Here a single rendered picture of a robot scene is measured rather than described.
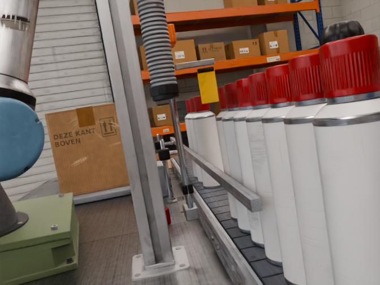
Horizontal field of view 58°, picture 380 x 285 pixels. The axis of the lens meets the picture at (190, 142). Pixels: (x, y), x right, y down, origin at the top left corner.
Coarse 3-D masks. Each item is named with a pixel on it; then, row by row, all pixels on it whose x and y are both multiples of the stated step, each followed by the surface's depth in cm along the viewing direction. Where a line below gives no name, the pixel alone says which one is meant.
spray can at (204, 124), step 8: (200, 96) 75; (200, 104) 75; (208, 104) 76; (200, 112) 75; (208, 112) 75; (200, 120) 74; (208, 120) 74; (200, 128) 75; (208, 128) 74; (216, 128) 76; (200, 136) 75; (208, 136) 75; (216, 136) 76; (200, 144) 75; (208, 144) 75; (216, 144) 75; (200, 152) 76; (208, 152) 75; (216, 152) 75; (208, 160) 75; (216, 160) 75; (200, 168) 78; (208, 176) 76; (208, 184) 76; (216, 184) 76
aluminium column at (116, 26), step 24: (96, 0) 48; (120, 0) 49; (120, 24) 49; (120, 48) 50; (120, 72) 49; (120, 96) 50; (144, 96) 50; (120, 120) 50; (144, 120) 50; (144, 144) 51; (144, 168) 52; (144, 192) 52; (144, 216) 51; (144, 240) 52; (168, 240) 52; (144, 264) 52; (168, 264) 52
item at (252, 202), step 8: (192, 152) 79; (200, 160) 65; (208, 168) 56; (216, 168) 54; (216, 176) 50; (224, 176) 47; (224, 184) 45; (232, 184) 42; (240, 184) 41; (232, 192) 41; (240, 192) 38; (248, 192) 37; (240, 200) 38; (248, 200) 35; (256, 200) 34; (248, 208) 35; (256, 208) 34
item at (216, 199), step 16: (176, 160) 130; (192, 176) 93; (208, 192) 73; (224, 192) 71; (224, 208) 60; (224, 224) 52; (240, 240) 45; (256, 256) 40; (256, 272) 37; (272, 272) 36
